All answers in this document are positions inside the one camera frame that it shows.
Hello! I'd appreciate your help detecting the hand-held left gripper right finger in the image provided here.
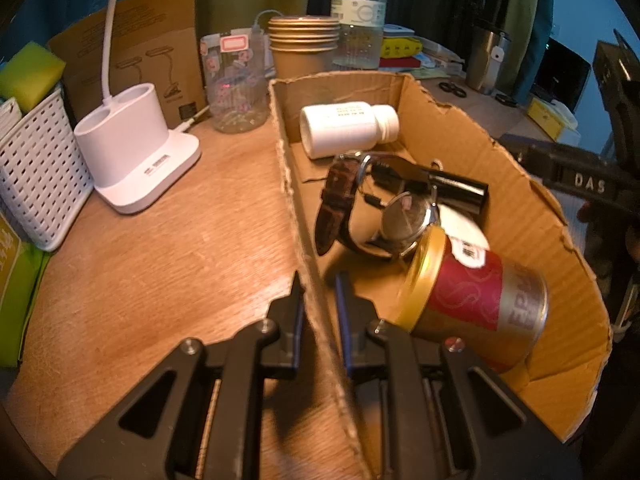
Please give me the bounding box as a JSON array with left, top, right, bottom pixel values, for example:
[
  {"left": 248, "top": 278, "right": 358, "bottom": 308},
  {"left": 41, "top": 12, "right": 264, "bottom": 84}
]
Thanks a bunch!
[{"left": 334, "top": 271, "right": 584, "bottom": 480}]

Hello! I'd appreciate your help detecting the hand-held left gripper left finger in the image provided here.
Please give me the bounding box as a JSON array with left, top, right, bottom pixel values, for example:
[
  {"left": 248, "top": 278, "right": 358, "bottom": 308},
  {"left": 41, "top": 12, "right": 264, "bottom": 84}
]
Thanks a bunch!
[{"left": 56, "top": 270, "right": 306, "bottom": 480}]

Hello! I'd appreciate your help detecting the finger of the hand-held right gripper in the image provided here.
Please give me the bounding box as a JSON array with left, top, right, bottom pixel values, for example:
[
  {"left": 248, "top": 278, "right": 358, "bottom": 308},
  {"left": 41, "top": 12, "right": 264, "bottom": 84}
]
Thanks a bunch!
[{"left": 500, "top": 132, "right": 640, "bottom": 207}]

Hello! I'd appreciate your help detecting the cardboard box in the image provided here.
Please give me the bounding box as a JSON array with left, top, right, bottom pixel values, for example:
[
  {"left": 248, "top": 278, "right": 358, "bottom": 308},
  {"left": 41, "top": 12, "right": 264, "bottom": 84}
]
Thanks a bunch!
[{"left": 267, "top": 72, "right": 614, "bottom": 480}]

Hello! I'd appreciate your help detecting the black rectangular lighter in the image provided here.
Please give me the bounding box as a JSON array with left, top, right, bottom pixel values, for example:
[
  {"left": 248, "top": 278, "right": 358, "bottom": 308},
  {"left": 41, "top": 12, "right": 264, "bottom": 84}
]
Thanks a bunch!
[{"left": 421, "top": 167, "right": 490, "bottom": 222}]

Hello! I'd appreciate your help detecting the brown leather strap wristwatch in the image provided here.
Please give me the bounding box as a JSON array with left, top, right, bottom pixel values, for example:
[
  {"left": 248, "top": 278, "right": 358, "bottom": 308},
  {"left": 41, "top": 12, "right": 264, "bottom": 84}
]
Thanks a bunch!
[{"left": 314, "top": 151, "right": 442, "bottom": 261}]

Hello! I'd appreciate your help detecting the red and gold tin can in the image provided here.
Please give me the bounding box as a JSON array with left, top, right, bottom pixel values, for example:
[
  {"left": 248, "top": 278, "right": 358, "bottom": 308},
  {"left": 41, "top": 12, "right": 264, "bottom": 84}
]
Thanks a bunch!
[{"left": 395, "top": 225, "right": 550, "bottom": 374}]

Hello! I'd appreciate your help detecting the white pill bottle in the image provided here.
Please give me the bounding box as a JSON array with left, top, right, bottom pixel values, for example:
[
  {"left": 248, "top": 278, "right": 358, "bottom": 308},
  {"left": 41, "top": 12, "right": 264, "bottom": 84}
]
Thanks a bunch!
[{"left": 299, "top": 102, "right": 401, "bottom": 160}]

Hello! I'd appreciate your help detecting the yellow box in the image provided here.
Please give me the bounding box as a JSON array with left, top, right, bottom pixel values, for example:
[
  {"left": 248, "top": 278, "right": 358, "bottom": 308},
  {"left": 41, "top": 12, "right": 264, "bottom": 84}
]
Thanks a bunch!
[{"left": 527, "top": 97, "right": 581, "bottom": 144}]

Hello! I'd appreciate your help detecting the dark laptop screen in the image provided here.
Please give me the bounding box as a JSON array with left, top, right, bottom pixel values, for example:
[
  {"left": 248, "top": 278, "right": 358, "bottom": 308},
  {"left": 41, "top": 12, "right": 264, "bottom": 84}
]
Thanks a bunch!
[{"left": 532, "top": 37, "right": 593, "bottom": 112}]

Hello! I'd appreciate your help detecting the hanging green jacket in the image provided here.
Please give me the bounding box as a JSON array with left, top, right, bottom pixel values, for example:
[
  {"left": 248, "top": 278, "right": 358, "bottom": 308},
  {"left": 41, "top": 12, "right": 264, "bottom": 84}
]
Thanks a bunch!
[{"left": 500, "top": 0, "right": 554, "bottom": 97}]

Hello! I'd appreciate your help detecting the steel tumbler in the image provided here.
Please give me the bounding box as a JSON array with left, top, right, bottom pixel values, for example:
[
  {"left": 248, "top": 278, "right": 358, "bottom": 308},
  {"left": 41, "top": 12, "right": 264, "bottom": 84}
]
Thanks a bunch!
[{"left": 467, "top": 22, "right": 512, "bottom": 95}]

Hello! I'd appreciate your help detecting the pile of books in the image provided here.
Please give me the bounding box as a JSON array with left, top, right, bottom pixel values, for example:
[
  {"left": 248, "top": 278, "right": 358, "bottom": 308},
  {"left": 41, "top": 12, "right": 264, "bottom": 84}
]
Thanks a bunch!
[{"left": 416, "top": 36, "right": 467, "bottom": 79}]

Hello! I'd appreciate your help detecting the yellow book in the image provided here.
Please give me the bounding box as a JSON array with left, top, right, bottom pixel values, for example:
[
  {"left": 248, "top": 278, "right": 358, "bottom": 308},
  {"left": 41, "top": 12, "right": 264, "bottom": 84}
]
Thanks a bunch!
[{"left": 380, "top": 35, "right": 424, "bottom": 59}]

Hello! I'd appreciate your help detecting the white desk lamp base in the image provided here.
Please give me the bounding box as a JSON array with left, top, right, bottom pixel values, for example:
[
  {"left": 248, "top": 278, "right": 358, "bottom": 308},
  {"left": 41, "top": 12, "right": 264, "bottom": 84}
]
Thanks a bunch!
[{"left": 73, "top": 0, "right": 203, "bottom": 215}]

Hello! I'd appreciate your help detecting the glass jar with stickers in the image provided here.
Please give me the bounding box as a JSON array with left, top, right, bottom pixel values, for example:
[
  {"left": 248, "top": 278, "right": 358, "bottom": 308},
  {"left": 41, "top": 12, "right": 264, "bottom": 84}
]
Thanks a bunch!
[{"left": 199, "top": 31, "right": 271, "bottom": 135}]

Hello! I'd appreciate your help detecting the clear plastic water bottle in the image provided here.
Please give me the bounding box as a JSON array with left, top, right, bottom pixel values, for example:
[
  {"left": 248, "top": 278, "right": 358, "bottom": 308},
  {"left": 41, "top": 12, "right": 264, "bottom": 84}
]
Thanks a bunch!
[{"left": 330, "top": 0, "right": 390, "bottom": 70}]

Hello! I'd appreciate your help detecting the stack of gold paper cups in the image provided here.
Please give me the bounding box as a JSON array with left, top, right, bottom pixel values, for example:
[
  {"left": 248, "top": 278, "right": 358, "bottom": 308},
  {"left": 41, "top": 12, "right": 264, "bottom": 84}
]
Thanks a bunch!
[{"left": 267, "top": 15, "right": 341, "bottom": 80}]

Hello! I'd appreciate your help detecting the green packet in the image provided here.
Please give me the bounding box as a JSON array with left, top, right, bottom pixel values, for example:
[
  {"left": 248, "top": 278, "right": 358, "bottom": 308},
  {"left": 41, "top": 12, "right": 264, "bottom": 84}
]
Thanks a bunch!
[{"left": 0, "top": 211, "right": 51, "bottom": 369}]

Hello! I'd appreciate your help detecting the white woven plastic basket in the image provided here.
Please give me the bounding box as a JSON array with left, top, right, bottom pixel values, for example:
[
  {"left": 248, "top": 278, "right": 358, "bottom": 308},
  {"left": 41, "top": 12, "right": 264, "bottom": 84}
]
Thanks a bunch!
[{"left": 0, "top": 82, "right": 96, "bottom": 253}]

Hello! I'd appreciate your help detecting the brown lamp packaging carton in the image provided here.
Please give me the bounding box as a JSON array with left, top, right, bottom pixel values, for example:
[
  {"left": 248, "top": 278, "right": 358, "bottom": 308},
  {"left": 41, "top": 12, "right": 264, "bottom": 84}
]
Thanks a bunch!
[{"left": 47, "top": 0, "right": 211, "bottom": 131}]

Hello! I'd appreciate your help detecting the green and yellow sponge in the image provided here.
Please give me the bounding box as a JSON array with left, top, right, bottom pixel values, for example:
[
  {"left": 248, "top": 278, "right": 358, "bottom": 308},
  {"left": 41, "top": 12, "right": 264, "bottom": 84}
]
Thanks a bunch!
[{"left": 0, "top": 42, "right": 67, "bottom": 111}]

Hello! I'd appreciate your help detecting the white plug cable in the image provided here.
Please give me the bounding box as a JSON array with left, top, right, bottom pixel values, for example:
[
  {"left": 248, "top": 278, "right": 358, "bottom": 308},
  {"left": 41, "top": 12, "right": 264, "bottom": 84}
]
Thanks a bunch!
[{"left": 177, "top": 105, "right": 210, "bottom": 134}]

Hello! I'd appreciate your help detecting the white cable loop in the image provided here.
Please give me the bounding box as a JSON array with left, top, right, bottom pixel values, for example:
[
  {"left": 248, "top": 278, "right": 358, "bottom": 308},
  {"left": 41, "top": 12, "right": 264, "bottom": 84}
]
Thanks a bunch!
[{"left": 252, "top": 9, "right": 284, "bottom": 34}]

